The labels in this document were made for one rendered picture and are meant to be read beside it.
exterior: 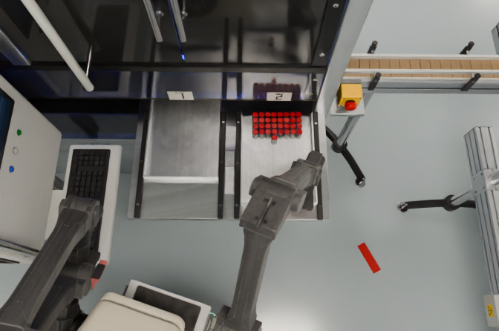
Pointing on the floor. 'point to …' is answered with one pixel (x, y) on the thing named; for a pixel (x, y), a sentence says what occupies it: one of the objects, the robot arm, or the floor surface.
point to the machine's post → (350, 27)
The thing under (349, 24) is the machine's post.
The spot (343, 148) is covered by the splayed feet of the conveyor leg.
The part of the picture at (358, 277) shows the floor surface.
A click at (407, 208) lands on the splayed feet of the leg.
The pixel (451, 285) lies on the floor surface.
